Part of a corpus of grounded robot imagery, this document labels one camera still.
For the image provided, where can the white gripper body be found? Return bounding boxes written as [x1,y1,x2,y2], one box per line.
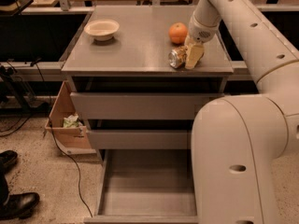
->
[189,12,220,43]

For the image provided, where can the orange soda can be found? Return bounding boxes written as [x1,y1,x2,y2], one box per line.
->
[168,46,187,68]

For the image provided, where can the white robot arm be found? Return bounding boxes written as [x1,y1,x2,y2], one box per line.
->
[190,0,299,224]

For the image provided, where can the grey drawer cabinet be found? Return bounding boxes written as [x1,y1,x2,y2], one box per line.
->
[61,5,235,161]

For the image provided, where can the grey top drawer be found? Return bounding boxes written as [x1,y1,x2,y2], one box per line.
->
[70,92,220,120]

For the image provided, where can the grey middle drawer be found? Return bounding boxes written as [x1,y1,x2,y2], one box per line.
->
[87,130,191,149]

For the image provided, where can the grey open bottom drawer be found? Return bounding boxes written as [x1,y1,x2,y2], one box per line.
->
[84,149,198,224]

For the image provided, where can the orange fruit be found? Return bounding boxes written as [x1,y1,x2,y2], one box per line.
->
[168,22,188,45]

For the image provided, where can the white paper bowl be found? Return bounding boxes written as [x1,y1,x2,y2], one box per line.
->
[84,20,120,41]

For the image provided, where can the crumpled green white paper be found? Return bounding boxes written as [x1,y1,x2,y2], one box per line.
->
[63,114,82,128]

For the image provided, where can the cardboard box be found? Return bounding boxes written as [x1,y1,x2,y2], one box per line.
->
[45,81,92,153]

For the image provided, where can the black shoe far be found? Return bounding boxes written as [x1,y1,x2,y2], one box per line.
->
[0,150,18,173]

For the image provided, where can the black shoe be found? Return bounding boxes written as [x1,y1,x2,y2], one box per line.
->
[0,192,40,220]
[0,150,18,173]

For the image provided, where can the black shoe near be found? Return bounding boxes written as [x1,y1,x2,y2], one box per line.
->
[0,192,40,220]

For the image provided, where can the black floor cable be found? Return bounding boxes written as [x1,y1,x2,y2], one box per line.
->
[29,58,94,218]

